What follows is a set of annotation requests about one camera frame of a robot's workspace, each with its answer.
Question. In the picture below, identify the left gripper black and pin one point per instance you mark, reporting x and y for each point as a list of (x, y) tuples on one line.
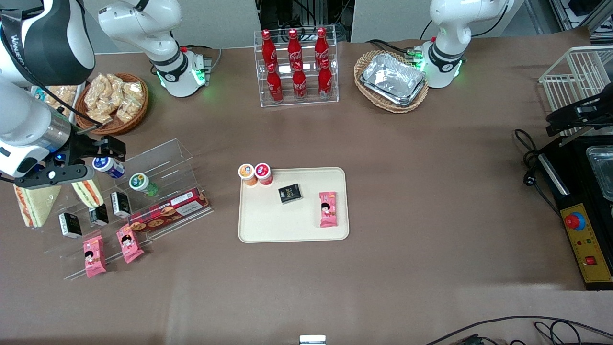
[(576, 113)]

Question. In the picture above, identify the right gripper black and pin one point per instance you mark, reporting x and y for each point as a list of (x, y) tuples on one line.
[(81, 146)]

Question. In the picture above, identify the triangle sandwich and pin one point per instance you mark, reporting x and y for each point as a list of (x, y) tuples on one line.
[(88, 194), (40, 206)]

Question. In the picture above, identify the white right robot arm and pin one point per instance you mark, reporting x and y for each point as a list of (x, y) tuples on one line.
[(28, 120)]

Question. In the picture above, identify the metal tray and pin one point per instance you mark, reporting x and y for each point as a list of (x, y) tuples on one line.
[(603, 167)]

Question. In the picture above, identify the aluminium foil tray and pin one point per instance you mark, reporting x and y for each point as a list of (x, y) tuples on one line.
[(392, 76), (397, 102)]

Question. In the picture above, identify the cream plastic tray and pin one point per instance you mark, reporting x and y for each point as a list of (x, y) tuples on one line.
[(287, 225)]

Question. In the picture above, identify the blue lid small bottle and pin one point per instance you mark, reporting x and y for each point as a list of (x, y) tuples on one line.
[(104, 165)]

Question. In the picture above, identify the dark brown wicker basket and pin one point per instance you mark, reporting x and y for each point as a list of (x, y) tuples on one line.
[(115, 128)]

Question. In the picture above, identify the clear bag fried snacks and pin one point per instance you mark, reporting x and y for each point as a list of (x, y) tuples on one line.
[(134, 91), (115, 86), (96, 88), (99, 116), (128, 111)]

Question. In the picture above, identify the white rectangular bin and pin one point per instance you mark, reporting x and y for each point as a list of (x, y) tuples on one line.
[(75, 106)]

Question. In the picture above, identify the black snack packet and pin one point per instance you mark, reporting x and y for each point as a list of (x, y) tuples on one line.
[(99, 215), (70, 225), (290, 193), (121, 204)]

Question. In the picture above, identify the green lid small bottle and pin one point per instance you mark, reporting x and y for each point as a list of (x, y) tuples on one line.
[(139, 182)]

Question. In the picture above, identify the clear bag tan snacks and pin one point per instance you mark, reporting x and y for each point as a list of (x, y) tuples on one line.
[(64, 95)]

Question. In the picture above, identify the black machine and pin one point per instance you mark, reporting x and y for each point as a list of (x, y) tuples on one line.
[(570, 191)]

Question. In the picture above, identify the clear acrylic stepped shelf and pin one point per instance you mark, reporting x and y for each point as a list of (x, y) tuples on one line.
[(163, 158)]

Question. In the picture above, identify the pink snack packet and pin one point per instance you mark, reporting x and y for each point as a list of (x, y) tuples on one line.
[(94, 256), (328, 209), (129, 243)]

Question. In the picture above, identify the red cookie box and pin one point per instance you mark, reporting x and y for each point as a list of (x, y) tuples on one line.
[(167, 211)]

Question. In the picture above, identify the red emergency stop button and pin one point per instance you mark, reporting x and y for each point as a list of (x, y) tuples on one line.
[(574, 221)]

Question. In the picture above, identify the yellow control panel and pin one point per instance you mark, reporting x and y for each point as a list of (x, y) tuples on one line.
[(591, 268)]

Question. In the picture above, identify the orange lid small bottle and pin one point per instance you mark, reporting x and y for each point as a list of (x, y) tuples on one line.
[(246, 172)]

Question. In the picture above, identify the red lid small bottle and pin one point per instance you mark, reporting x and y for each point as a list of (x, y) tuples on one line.
[(263, 171)]

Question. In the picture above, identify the light wicker basket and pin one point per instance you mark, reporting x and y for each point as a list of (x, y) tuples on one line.
[(366, 60)]

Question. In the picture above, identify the red cola bottle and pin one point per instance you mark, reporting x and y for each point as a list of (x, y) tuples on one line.
[(294, 48), (275, 87), (268, 50), (325, 82), (300, 85), (321, 47)]

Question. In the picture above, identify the clear acrylic bottle rack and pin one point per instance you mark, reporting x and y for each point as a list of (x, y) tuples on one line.
[(311, 101)]

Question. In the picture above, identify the black equipment rack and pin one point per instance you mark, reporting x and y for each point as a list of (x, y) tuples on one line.
[(278, 14)]

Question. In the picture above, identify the small silver white device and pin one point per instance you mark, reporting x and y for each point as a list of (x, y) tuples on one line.
[(312, 340)]

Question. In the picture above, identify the aluminium frame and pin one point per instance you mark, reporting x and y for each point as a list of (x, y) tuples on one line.
[(598, 19)]

